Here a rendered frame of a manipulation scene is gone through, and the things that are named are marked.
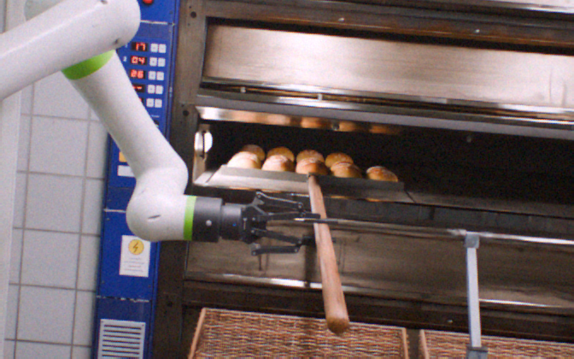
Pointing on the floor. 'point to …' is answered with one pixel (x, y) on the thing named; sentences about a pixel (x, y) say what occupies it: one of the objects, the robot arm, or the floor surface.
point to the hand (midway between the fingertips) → (320, 229)
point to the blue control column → (162, 5)
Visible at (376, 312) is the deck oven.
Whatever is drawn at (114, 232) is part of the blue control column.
